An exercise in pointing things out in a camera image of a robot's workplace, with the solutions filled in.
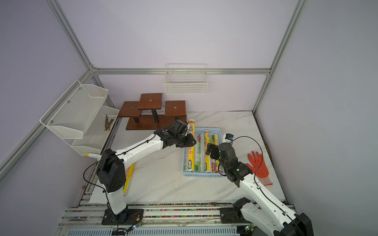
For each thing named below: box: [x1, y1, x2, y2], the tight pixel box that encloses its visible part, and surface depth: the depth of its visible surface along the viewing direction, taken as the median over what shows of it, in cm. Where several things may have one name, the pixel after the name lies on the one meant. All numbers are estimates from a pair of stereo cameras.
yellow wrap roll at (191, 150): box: [187, 118, 196, 172], surface depth 82 cm
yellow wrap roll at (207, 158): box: [204, 130, 212, 174], surface depth 88 cm
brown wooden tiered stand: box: [118, 92, 187, 130], surface depth 105 cm
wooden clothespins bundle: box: [104, 114, 114, 132], surface depth 98 cm
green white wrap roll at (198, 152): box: [194, 132, 202, 173], surface depth 92 cm
